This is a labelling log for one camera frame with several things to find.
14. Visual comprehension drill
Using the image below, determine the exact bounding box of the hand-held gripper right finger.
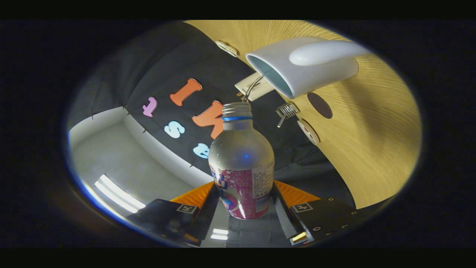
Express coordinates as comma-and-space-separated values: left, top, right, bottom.
273, 180, 373, 246

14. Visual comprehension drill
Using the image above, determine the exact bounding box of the white round plate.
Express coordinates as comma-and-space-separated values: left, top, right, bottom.
297, 119, 321, 146

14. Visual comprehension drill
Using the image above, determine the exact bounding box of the dark round coaster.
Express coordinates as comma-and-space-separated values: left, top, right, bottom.
307, 92, 333, 119

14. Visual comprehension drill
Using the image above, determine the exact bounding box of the wooden table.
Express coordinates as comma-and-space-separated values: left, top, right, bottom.
184, 20, 423, 209

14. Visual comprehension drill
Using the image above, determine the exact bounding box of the white divided dish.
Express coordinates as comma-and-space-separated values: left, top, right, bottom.
215, 40, 239, 58

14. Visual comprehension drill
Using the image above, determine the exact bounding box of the white cup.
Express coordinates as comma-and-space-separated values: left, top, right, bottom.
245, 36, 373, 99

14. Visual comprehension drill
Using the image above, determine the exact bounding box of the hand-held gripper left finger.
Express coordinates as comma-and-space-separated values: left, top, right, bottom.
128, 181, 220, 246

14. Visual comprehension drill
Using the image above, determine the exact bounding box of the black backdrop cloth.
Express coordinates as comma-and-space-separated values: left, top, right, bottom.
67, 20, 358, 247

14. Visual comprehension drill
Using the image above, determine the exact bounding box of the silver juice bottle pink label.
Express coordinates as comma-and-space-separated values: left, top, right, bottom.
208, 102, 275, 220

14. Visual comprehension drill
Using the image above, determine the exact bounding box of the white toaster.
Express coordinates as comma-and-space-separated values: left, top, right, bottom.
234, 72, 276, 102

